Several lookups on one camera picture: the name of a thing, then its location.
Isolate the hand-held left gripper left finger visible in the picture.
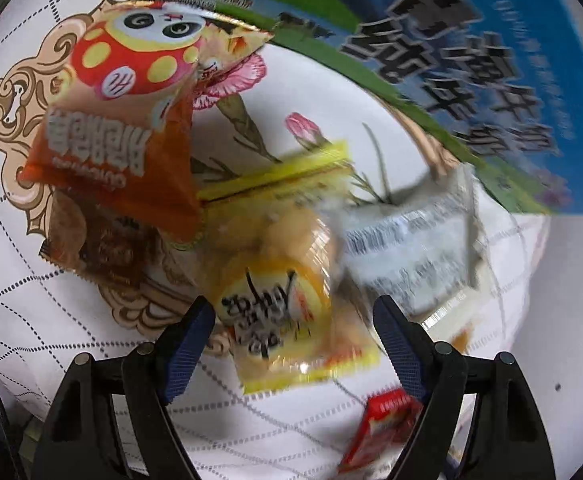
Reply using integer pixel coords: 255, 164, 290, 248
34, 296, 217, 480

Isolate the brown snack packet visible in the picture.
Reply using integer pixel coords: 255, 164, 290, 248
39, 192, 172, 291

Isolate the orange mushroom print snack packet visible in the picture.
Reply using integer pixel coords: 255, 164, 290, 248
19, 0, 275, 243

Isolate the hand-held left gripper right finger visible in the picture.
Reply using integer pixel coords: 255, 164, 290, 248
373, 295, 557, 480

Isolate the yellow clear snack packet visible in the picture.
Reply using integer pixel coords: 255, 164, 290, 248
196, 141, 382, 395

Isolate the red snack packet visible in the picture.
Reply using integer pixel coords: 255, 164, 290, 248
339, 387, 425, 473

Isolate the blue green printed cardboard box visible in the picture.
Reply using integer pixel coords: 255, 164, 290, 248
126, 0, 583, 218

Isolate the silver white snack packet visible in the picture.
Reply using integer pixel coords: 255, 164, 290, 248
331, 165, 487, 316

